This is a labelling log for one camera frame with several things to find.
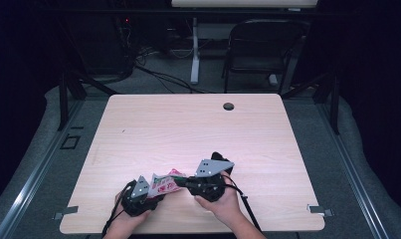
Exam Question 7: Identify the black folding chair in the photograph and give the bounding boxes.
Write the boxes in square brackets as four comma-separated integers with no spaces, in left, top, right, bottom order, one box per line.
[221,18,310,96]

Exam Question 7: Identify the black metal frame stand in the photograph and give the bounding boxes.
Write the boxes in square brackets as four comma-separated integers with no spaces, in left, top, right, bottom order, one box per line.
[281,71,341,135]
[57,71,119,132]

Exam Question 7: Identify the grey metal bracket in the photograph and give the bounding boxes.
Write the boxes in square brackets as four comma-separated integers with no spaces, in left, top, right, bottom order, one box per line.
[52,205,80,221]
[306,203,335,218]

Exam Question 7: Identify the person's right hand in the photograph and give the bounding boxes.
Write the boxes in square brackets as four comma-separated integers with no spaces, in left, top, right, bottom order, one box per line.
[193,170,244,228]

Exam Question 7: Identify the white desk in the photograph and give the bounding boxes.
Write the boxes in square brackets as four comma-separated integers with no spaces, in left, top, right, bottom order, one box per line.
[170,0,319,86]

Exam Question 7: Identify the aluminium floor rail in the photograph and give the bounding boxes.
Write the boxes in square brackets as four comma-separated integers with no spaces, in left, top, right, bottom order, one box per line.
[315,99,391,239]
[0,99,85,239]

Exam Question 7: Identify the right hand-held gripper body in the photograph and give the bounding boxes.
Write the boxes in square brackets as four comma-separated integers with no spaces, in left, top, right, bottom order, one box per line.
[186,158,236,203]

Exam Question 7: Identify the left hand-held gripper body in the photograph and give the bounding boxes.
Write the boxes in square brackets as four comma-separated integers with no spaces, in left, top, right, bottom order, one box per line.
[121,175,159,217]

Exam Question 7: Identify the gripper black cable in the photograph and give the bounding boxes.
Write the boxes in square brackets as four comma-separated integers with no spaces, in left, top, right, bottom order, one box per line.
[100,179,137,238]
[221,173,264,233]

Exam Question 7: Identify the person's left hand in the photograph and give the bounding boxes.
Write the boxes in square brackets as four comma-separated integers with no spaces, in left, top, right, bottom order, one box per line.
[112,191,153,233]

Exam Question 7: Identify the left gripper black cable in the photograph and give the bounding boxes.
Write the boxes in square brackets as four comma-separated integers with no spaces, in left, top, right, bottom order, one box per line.
[100,179,137,238]

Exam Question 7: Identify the black floor cables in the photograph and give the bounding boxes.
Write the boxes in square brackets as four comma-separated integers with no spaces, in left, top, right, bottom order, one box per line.
[132,46,211,95]

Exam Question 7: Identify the red and white snack bag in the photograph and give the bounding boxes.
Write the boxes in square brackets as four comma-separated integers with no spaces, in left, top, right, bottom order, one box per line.
[147,167,189,199]

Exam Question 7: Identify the dark equipment cabinet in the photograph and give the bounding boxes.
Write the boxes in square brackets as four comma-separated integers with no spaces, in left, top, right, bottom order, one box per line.
[68,13,136,76]

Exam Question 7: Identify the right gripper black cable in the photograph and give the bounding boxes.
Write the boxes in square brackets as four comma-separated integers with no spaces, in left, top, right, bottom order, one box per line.
[221,173,264,233]

